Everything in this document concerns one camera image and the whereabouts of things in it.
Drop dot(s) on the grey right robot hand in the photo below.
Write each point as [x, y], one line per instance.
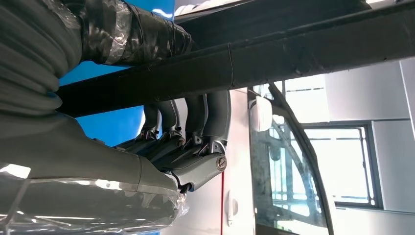
[81, 152]

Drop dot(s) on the blue metal shelf rack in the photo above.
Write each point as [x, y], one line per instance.
[110, 126]

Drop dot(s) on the white car red stripe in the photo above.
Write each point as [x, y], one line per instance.
[240, 162]

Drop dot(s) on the building window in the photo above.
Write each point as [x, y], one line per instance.
[340, 162]

